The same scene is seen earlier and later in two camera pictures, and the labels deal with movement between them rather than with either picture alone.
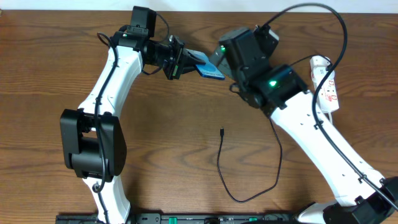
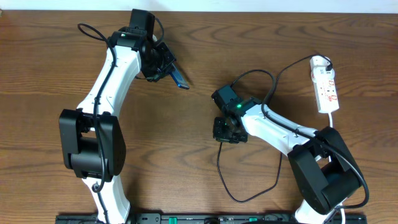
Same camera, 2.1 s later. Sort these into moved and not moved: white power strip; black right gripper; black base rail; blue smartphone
Moved: black right gripper; blue smartphone
Not moved: black base rail; white power strip
